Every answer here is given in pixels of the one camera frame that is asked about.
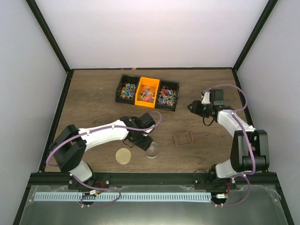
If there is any light blue slotted cable duct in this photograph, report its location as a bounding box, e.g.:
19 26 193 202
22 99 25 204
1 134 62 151
33 192 211 203

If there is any orange candy bin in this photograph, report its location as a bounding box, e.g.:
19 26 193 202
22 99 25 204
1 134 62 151
135 76 160 108

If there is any gold round lid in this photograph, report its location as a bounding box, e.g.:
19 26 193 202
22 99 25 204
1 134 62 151
115 148 132 165

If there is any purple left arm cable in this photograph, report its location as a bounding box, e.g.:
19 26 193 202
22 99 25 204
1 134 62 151
46 111 163 208

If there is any clear round container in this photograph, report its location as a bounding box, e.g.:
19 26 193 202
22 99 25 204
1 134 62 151
145 142 160 159

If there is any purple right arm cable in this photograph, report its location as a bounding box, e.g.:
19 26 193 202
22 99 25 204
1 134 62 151
201 84 256 207

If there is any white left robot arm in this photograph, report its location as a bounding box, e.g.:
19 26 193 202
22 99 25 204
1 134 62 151
46 113 162 189

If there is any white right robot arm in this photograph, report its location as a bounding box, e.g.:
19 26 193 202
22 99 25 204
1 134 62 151
187 89 270 189

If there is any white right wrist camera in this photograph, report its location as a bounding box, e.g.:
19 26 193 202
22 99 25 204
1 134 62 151
201 90 210 105

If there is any black candy bin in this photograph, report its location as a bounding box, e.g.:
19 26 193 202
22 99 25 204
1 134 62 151
155 80 180 112
115 74 140 105

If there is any brown plastic scoop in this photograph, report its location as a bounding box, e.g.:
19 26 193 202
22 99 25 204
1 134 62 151
172 129 209 147

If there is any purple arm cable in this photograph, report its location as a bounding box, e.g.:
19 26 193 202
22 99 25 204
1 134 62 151
201 84 256 207
46 111 163 208

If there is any black front mounting rail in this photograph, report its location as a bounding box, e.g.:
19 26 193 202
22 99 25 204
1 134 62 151
30 172 277 190

